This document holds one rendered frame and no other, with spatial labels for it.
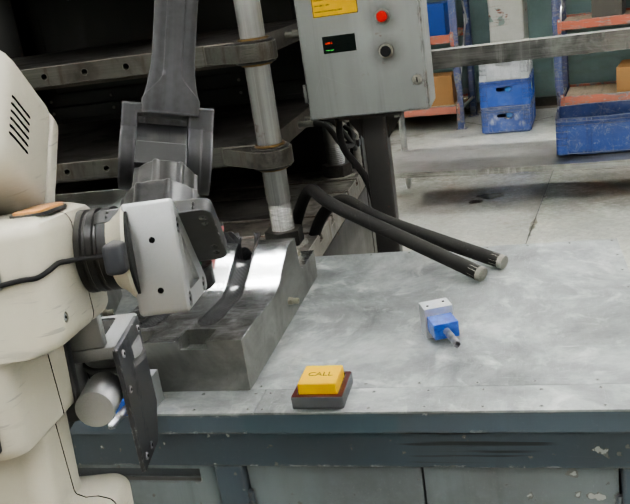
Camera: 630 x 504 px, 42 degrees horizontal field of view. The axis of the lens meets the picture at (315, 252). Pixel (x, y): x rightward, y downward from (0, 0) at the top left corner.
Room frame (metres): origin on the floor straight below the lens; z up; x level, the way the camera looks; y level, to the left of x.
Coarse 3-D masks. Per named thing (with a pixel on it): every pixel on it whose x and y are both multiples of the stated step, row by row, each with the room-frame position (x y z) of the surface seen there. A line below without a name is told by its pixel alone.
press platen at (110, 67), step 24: (264, 24) 2.69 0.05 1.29; (288, 24) 2.46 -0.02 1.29; (96, 48) 2.77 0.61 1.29; (120, 48) 2.52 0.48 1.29; (144, 48) 2.32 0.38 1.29; (216, 48) 1.99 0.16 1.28; (240, 48) 1.91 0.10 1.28; (264, 48) 1.91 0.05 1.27; (24, 72) 2.16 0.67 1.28; (48, 72) 2.15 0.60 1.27; (72, 72) 2.13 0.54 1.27; (96, 72) 2.11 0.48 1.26; (120, 72) 2.09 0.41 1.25; (144, 72) 2.08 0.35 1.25
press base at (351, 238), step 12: (348, 228) 2.34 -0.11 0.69; (360, 228) 2.51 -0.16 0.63; (336, 240) 2.18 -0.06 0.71; (348, 240) 2.32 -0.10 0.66; (360, 240) 2.49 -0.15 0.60; (372, 240) 2.68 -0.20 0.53; (324, 252) 2.05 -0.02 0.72; (336, 252) 2.16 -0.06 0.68; (348, 252) 2.30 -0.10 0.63; (360, 252) 2.46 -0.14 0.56; (372, 252) 2.65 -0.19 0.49
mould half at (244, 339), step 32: (256, 256) 1.47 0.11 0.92; (288, 256) 1.48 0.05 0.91; (224, 288) 1.42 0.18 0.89; (256, 288) 1.40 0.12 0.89; (288, 288) 1.45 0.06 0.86; (192, 320) 1.29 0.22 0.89; (224, 320) 1.26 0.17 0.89; (256, 320) 1.25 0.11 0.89; (288, 320) 1.42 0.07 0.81; (160, 352) 1.21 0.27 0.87; (192, 352) 1.20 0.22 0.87; (224, 352) 1.18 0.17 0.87; (256, 352) 1.23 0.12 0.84; (192, 384) 1.20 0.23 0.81; (224, 384) 1.19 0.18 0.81
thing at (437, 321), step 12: (432, 300) 1.30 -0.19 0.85; (444, 300) 1.30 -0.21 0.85; (420, 312) 1.29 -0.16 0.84; (432, 312) 1.27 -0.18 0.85; (444, 312) 1.27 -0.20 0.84; (432, 324) 1.24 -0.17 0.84; (444, 324) 1.23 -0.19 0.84; (456, 324) 1.23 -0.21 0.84; (432, 336) 1.24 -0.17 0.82; (444, 336) 1.23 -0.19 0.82
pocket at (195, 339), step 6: (186, 330) 1.25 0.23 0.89; (192, 330) 1.25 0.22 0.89; (198, 330) 1.24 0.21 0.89; (204, 330) 1.24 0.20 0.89; (210, 330) 1.24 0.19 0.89; (186, 336) 1.24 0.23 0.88; (192, 336) 1.25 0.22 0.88; (198, 336) 1.24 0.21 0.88; (204, 336) 1.24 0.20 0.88; (210, 336) 1.24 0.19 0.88; (180, 342) 1.22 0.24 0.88; (186, 342) 1.24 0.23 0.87; (192, 342) 1.25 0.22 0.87; (198, 342) 1.24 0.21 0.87; (204, 342) 1.24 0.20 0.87; (180, 348) 1.21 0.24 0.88; (186, 348) 1.21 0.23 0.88; (192, 348) 1.20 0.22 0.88; (198, 348) 1.20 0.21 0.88; (204, 348) 1.20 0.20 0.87
